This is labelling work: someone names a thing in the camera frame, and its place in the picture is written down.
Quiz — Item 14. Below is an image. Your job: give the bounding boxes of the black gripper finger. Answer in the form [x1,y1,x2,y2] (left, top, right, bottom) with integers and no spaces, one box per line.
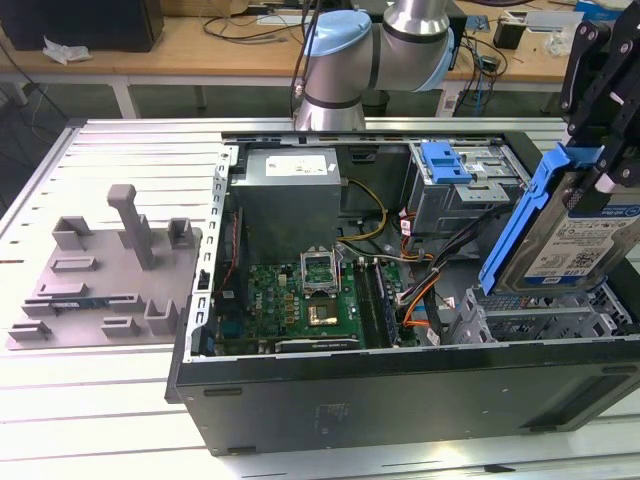
[594,37,640,197]
[558,19,612,209]

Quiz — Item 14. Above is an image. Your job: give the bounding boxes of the hard disk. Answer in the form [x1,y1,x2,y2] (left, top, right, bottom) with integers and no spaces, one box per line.
[477,141,640,302]

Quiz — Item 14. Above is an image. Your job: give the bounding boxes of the metal disk bay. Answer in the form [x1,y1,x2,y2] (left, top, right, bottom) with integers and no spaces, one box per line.
[447,282,634,346]

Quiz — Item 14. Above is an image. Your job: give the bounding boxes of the clear plastic bags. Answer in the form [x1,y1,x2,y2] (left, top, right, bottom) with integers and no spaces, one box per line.
[542,30,571,57]

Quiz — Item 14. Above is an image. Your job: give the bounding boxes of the blue cardboard box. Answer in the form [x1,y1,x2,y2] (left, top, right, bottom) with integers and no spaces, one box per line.
[574,0,624,15]

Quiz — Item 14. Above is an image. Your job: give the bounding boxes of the small black container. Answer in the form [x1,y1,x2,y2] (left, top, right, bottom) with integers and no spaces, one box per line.
[492,17,529,50]

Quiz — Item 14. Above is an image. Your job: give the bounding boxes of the black speaker box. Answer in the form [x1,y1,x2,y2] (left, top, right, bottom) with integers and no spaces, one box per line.
[448,13,469,72]

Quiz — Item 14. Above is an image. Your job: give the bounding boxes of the blue plastic drive latch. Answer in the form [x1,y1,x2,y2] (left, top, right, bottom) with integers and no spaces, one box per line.
[421,142,474,184]

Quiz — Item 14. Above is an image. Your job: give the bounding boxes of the metal optical drive cage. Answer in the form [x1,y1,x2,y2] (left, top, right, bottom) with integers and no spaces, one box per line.
[404,142,534,237]

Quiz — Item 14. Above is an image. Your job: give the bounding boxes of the black bin under desk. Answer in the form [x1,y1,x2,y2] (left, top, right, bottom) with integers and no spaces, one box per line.
[362,89,389,119]

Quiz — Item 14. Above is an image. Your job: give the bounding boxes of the black RAM stick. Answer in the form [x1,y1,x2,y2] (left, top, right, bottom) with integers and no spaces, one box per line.
[372,259,400,346]
[354,258,384,349]

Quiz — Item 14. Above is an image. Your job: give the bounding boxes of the metal socket cover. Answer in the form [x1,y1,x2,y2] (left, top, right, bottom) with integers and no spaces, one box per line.
[298,248,337,296]

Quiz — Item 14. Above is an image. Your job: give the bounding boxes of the grey power supply unit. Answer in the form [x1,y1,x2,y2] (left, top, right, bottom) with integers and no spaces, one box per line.
[228,147,344,251]

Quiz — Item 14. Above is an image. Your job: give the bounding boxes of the CPU socket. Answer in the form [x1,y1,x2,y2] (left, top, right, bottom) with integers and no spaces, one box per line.
[305,297,341,329]

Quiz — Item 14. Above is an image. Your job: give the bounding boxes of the black open PC case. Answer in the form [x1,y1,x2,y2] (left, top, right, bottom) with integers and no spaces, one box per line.
[164,127,640,457]

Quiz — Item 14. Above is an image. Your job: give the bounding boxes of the black graphics card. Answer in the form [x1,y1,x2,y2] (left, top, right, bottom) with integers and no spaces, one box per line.
[272,335,361,354]

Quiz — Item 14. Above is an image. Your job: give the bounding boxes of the wooden desk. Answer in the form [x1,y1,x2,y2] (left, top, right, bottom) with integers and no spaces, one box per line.
[0,0,640,119]

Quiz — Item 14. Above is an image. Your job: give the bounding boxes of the green motherboard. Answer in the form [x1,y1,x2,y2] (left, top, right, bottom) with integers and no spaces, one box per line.
[214,259,401,356]

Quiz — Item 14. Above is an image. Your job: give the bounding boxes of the large black box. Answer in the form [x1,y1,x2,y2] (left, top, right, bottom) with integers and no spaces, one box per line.
[0,0,166,54]

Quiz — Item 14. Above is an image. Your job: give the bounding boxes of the crumpled white plastic wrap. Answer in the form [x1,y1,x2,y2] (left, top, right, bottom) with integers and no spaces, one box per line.
[42,34,94,65]

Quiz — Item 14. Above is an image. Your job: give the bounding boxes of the grey parts rack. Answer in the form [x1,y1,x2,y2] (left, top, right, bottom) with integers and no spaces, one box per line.
[4,183,205,354]

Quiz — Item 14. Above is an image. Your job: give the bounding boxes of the black cable bundle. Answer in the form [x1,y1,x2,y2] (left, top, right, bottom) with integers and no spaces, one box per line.
[394,202,511,307]

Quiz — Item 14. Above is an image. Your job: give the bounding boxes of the yellow power wire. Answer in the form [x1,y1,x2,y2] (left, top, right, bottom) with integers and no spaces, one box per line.
[337,179,389,244]

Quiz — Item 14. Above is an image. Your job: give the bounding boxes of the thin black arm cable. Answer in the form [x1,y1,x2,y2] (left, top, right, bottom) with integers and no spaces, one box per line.
[289,0,324,119]

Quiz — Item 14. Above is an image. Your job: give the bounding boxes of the orange data wire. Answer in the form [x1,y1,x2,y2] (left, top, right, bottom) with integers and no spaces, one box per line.
[398,279,437,329]

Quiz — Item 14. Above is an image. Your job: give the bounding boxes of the black cable on desk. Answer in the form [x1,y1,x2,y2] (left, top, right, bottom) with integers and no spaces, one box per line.
[201,12,311,47]

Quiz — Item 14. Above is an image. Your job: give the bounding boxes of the red and black fan wire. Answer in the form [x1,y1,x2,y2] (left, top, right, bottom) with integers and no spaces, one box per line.
[219,209,247,302]

